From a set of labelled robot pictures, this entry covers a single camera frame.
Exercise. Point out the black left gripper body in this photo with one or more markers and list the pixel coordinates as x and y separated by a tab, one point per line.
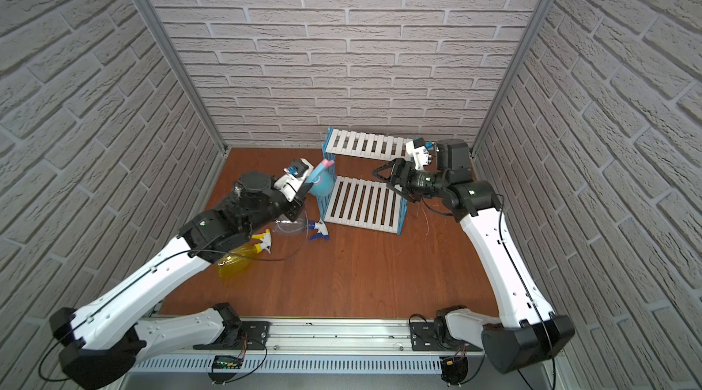
296	207

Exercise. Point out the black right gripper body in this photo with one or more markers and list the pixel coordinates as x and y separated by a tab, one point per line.
422	186

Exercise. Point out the clear spray bottle blue nozzle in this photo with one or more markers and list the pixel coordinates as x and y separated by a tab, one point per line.
309	230

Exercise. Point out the teal spray bottle pink trim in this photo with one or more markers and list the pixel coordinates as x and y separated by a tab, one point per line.
321	180

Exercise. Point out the yellow spray bottle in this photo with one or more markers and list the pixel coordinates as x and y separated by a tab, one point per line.
238	260

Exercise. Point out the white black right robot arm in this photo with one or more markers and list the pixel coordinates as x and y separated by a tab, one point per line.
526	330

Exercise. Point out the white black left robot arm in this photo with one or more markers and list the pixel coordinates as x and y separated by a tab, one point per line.
102	341

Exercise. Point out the blue and white slatted shelf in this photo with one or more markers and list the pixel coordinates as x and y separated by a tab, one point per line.
362	203

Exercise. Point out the thin scattered straw strands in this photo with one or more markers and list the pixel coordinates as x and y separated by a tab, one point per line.
422	214

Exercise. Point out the green circuit board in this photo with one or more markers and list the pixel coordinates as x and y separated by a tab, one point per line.
227	362

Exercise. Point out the black round connector box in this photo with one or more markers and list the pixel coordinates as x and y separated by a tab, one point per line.
454	370

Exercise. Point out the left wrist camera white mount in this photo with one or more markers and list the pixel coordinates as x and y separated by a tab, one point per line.
294	176

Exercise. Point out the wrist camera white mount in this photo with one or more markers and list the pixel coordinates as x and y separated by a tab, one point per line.
418	151
294	176

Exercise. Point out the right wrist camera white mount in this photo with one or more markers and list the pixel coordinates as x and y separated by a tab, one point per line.
418	151

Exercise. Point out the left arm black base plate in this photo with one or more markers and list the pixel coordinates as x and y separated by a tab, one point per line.
249	335

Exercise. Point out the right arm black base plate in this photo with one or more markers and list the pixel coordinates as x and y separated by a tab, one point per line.
426	338

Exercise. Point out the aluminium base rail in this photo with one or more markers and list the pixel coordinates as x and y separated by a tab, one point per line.
337	347

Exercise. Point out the right aluminium corner post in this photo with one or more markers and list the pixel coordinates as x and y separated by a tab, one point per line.
529	36

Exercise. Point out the aluminium corner post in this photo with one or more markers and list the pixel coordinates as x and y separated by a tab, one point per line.
529	36
167	47

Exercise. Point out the left aluminium corner post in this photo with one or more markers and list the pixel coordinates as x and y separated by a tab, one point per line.
167	47

